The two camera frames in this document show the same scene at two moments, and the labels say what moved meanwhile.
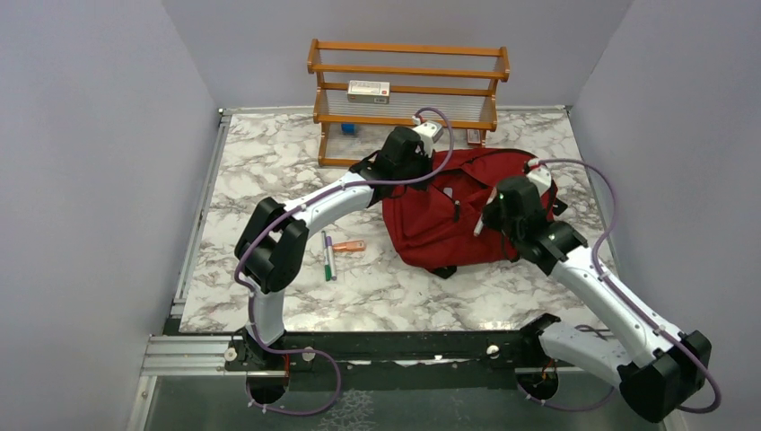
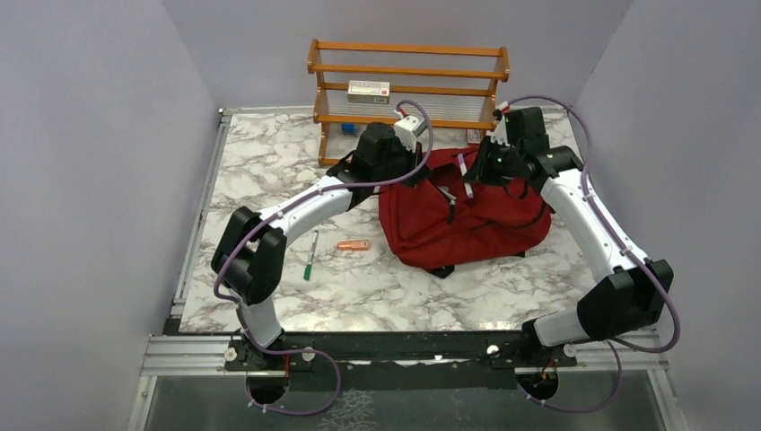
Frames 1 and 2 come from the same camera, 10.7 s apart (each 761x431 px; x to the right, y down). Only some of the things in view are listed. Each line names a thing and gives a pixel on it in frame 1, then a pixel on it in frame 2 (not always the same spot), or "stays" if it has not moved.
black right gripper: [489, 216] to [480, 172]
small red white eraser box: [474, 136] stays
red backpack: [441, 224] stays
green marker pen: [328, 269] to [308, 269]
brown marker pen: [480, 222] to [448, 194]
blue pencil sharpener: [348, 129] stays
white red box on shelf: [369, 92] stays
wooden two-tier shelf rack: [365, 89] stays
